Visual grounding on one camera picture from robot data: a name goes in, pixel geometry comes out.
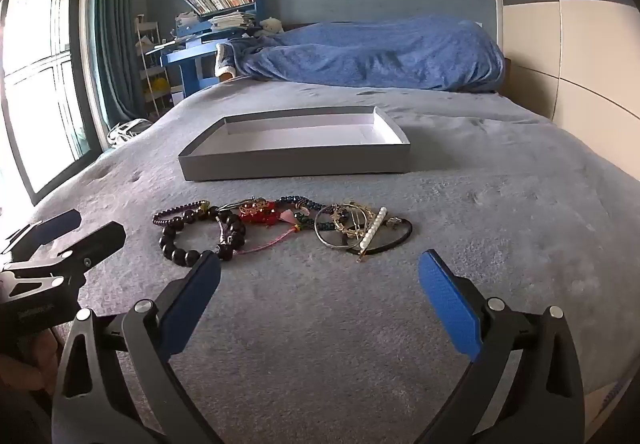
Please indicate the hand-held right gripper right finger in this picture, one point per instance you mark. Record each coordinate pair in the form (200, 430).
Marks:
(445, 304)

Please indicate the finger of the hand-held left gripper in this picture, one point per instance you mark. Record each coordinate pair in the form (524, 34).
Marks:
(52, 224)
(97, 244)

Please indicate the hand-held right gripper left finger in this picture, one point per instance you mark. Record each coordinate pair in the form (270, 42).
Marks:
(192, 304)

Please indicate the pearl hair pin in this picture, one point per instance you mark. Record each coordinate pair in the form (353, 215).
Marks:
(372, 231)

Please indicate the grey cardboard box tray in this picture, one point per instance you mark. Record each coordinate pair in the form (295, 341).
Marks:
(300, 164)

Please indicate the person's left hand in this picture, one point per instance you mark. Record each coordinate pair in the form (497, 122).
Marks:
(25, 369)

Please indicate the white helmet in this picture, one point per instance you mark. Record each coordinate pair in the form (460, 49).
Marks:
(125, 131)

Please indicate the silver bangle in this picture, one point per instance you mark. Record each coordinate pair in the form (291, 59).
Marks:
(320, 236)

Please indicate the window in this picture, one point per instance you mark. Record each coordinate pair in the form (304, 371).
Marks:
(35, 74)

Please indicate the yellow item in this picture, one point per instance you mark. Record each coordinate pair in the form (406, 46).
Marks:
(160, 88)

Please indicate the blue desk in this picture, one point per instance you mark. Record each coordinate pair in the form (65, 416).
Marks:
(190, 56)

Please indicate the teal curtain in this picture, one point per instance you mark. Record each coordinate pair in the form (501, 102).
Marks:
(115, 24)

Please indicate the white shelf cart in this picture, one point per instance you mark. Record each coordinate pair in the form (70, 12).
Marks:
(150, 29)

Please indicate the grey white slipper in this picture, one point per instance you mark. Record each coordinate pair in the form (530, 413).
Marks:
(224, 61)

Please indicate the blue blanket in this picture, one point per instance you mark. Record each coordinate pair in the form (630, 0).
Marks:
(375, 54)

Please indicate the pile of papers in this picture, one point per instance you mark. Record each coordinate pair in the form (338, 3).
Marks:
(230, 20)

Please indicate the beige wardrobe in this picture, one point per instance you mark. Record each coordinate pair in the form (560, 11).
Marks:
(550, 49)

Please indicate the white plush toy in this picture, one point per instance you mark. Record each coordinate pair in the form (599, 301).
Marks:
(271, 26)

